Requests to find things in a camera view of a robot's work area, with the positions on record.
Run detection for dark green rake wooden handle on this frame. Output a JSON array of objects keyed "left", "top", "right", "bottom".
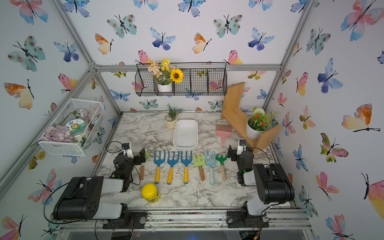
[{"left": 216, "top": 155, "right": 228, "bottom": 181}]

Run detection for white wire wall basket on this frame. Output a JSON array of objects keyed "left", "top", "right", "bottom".
[{"left": 38, "top": 99, "right": 106, "bottom": 157}]

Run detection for white pot with flowers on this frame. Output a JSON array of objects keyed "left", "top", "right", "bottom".
[{"left": 147, "top": 59, "right": 184, "bottom": 93}]

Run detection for white storage box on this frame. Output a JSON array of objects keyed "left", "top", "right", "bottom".
[{"left": 173, "top": 120, "right": 199, "bottom": 152}]

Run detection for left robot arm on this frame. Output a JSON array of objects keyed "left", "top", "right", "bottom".
[{"left": 45, "top": 143, "right": 147, "bottom": 230}]

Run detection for small potted green plant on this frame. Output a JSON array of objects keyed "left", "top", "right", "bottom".
[{"left": 165, "top": 104, "right": 182, "bottom": 129}]

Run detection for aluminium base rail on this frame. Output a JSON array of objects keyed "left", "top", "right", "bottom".
[{"left": 58, "top": 208, "right": 313, "bottom": 232}]

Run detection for wooden zigzag shelf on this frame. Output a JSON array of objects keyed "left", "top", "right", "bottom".
[{"left": 221, "top": 82, "right": 281, "bottom": 154}]

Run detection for round green tin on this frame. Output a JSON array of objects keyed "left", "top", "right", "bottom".
[{"left": 66, "top": 119, "right": 86, "bottom": 135}]

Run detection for green hand rake wooden handle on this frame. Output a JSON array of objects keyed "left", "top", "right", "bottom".
[{"left": 193, "top": 154, "right": 206, "bottom": 181}]

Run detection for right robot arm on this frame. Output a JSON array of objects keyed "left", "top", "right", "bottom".
[{"left": 226, "top": 139, "right": 295, "bottom": 228}]

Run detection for white pot red flowers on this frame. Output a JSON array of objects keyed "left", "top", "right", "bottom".
[{"left": 246, "top": 107, "right": 279, "bottom": 140}]

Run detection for lime green tool wooden handle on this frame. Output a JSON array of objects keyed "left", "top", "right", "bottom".
[{"left": 140, "top": 152, "right": 150, "bottom": 181}]

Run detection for light blue hand rake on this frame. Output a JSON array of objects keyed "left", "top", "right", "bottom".
[{"left": 205, "top": 151, "right": 216, "bottom": 186}]

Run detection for black wire wall basket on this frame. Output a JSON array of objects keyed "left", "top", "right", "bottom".
[{"left": 134, "top": 62, "right": 228, "bottom": 97}]

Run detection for pink brush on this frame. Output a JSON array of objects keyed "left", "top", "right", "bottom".
[{"left": 215, "top": 125, "right": 233, "bottom": 147}]

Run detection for blue hand rake yellow handle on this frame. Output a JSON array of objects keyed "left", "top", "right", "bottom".
[{"left": 181, "top": 151, "right": 193, "bottom": 185}]

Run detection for pink purple flower bunch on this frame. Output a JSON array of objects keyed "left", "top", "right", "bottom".
[{"left": 40, "top": 125, "right": 73, "bottom": 143}]

